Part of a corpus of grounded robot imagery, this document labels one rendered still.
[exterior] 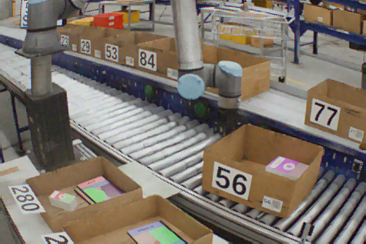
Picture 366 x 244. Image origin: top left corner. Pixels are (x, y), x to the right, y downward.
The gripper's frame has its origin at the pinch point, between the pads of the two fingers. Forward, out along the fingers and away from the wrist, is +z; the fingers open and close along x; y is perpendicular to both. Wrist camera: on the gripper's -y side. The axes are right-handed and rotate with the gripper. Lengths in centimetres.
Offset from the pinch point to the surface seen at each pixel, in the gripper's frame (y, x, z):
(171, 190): 33.3, -0.4, 5.0
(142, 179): 36.1, -13.5, 5.0
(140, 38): -58, -127, -20
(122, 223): 63, 7, 3
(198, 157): 5.8, -12.1, 6.0
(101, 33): -53, -174, -21
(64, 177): 66, -27, -1
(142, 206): 54, 8, -2
